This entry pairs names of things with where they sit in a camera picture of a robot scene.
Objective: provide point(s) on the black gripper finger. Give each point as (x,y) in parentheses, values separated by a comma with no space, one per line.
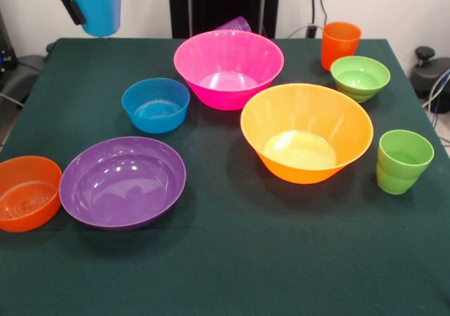
(72,8)

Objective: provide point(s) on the blue plastic cup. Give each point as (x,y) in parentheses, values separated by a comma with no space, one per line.
(102,13)

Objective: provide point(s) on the purple plastic cup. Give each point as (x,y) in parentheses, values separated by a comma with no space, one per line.
(235,24)

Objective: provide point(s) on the pink plastic bowl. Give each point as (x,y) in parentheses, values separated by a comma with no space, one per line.
(253,55)

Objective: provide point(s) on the purple plastic bowl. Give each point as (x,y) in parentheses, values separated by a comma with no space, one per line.
(123,196)

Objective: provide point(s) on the orange plastic bowl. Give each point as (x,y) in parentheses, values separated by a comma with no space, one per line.
(24,207)

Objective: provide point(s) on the green plastic bowl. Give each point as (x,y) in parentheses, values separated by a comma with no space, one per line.
(360,83)

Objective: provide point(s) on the yellow plastic bowl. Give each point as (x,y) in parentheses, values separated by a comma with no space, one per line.
(344,129)

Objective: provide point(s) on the dark equipment box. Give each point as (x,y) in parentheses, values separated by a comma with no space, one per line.
(5,59)

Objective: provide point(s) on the grey chair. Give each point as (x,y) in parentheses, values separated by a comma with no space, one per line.
(21,73)

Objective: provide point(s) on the blue plastic bowl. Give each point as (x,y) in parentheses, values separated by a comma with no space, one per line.
(156,119)

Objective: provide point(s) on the orange plastic cup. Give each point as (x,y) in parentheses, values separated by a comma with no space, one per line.
(339,43)

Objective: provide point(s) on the dark green tablecloth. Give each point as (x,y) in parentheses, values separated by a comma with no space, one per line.
(246,259)

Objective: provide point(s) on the green plastic cup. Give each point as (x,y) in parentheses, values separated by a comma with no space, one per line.
(400,178)

